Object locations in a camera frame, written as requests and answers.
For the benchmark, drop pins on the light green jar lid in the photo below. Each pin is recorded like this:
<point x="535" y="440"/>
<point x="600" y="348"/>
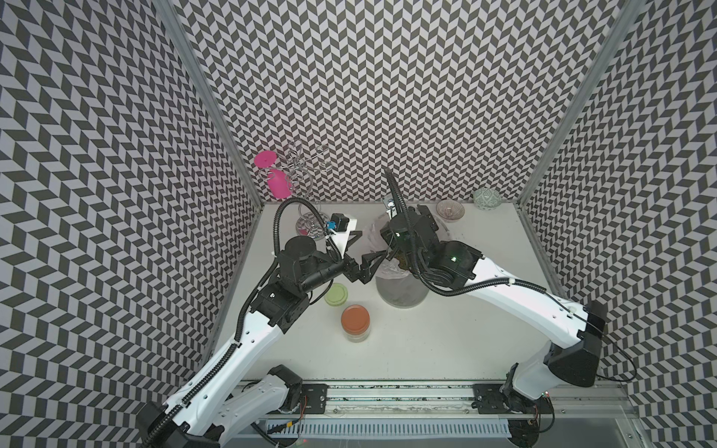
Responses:
<point x="337" y="295"/>

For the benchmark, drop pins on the clear plastic bin liner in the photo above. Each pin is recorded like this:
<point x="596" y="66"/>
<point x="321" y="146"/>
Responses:
<point x="381" y="235"/>

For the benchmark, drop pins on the wire stand with pink discs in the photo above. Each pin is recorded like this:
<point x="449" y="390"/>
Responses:
<point x="294" y="171"/>

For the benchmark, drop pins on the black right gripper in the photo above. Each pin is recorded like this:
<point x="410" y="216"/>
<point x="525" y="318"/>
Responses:
<point x="388" y="231"/>

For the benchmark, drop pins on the grey mesh waste bin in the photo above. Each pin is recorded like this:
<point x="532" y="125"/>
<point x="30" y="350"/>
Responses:
<point x="395" y="286"/>

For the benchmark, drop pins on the green patterned ceramic bowl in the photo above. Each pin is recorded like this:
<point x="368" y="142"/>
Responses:
<point x="487" y="199"/>

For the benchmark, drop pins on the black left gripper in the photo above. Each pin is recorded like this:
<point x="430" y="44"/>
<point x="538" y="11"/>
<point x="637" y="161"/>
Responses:
<point x="354" y="273"/>

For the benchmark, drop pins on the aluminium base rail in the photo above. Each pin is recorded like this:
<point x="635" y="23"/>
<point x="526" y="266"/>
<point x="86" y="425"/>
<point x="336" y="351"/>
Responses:
<point x="354" y="414"/>

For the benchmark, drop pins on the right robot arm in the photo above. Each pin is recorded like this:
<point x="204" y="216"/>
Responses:
<point x="576" y="333"/>

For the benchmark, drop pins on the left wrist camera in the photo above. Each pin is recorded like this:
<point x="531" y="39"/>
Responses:
<point x="342" y="233"/>

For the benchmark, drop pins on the aluminium corner frame post right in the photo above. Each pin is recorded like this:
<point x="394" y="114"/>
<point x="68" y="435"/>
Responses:
<point x="626" y="18"/>

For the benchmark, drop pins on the red striped ceramic bowl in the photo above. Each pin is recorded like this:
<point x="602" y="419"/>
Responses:
<point x="450" y="210"/>

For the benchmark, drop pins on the aluminium corner frame post left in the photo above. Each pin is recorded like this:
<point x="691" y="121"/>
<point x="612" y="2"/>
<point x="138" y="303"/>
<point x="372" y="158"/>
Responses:
<point x="168" y="15"/>

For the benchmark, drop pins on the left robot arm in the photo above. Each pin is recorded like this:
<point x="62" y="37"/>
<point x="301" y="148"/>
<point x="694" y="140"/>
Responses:
<point x="207" y="412"/>

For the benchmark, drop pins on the aluminium corner frame post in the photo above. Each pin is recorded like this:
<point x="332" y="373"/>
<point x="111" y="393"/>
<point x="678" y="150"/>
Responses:
<point x="626" y="18"/>
<point x="168" y="15"/>

